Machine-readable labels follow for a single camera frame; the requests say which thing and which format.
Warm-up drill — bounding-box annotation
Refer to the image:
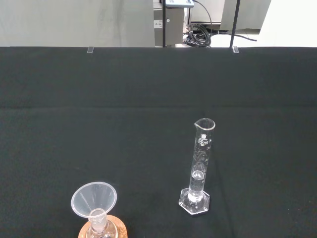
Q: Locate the clear plastic funnel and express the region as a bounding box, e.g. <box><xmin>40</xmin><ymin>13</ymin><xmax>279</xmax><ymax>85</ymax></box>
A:
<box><xmin>70</xmin><ymin>181</ymin><xmax>118</xmax><ymax>222</ymax></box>

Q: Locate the grey metal cabinet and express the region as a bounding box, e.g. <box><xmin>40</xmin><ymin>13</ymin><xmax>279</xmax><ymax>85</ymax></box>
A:
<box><xmin>153</xmin><ymin>5</ymin><xmax>185</xmax><ymax>48</ymax></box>

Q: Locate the black bench cloth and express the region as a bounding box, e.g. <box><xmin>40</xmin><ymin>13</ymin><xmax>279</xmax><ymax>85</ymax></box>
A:
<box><xmin>0</xmin><ymin>46</ymin><xmax>317</xmax><ymax>238</ymax></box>

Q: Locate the black cable bundle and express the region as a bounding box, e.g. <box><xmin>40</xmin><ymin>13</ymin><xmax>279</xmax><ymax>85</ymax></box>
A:
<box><xmin>182</xmin><ymin>23</ymin><xmax>258</xmax><ymax>48</ymax></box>

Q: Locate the thin black pole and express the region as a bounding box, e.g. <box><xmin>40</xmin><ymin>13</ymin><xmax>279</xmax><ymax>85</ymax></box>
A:
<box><xmin>228</xmin><ymin>0</ymin><xmax>242</xmax><ymax>48</ymax></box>
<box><xmin>161</xmin><ymin>0</ymin><xmax>167</xmax><ymax>48</ymax></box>

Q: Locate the round-bottom glass flask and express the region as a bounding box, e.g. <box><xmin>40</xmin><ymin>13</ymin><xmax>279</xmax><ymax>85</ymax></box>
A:
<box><xmin>86</xmin><ymin>208</ymin><xmax>117</xmax><ymax>238</ymax></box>

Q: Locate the cork ring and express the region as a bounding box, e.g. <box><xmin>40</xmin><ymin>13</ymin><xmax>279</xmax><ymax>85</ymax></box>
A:
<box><xmin>78</xmin><ymin>215</ymin><xmax>130</xmax><ymax>238</ymax></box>

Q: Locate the grey blue device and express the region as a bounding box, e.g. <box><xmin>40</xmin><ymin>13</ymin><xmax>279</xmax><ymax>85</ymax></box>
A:
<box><xmin>165</xmin><ymin>0</ymin><xmax>195</xmax><ymax>8</ymax></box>

